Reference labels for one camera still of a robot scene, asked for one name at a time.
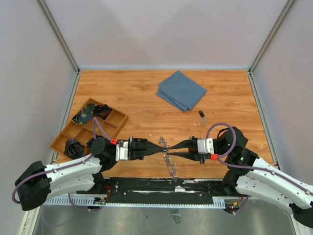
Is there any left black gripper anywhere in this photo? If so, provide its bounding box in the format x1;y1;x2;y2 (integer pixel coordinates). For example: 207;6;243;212
120;136;166;161

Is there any metal disc with keyrings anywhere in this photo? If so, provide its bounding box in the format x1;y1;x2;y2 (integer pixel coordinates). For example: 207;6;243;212
158;136;179;182

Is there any key with black tag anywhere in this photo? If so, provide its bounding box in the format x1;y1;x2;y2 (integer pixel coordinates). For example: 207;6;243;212
199;110;206;126

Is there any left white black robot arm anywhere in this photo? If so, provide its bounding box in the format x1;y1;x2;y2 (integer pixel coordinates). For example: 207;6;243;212
11;136;166;211

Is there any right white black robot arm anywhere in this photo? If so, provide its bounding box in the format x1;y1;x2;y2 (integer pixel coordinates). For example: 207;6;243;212
171;123;313;228

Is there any dark bundle in tray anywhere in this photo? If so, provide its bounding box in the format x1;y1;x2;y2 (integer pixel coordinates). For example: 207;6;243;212
86;138;94;148
64;138;85;160

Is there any wooden compartment tray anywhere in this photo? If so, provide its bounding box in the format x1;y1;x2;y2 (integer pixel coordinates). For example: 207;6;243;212
50;98;128;161

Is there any black bundle in tray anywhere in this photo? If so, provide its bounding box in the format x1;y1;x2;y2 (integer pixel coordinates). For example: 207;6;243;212
93;104;112;118

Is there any folded blue cloth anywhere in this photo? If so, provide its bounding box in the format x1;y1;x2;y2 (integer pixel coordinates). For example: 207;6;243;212
156;70;207;112

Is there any blue yellow patterned cloth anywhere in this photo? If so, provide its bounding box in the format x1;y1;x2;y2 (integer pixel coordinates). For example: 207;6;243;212
71;103;95;126

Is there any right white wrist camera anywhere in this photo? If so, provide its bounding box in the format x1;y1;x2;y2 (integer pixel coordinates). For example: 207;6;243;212
197;138;215;154

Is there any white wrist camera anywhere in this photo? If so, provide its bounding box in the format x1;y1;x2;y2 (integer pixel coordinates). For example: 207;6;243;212
197;138;215;154
115;141;129;162

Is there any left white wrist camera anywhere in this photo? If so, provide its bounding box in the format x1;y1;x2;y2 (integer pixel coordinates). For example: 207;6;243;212
115;141;129;162

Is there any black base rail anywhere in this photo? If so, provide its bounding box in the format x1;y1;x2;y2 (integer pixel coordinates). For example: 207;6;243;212
75;177;235;206

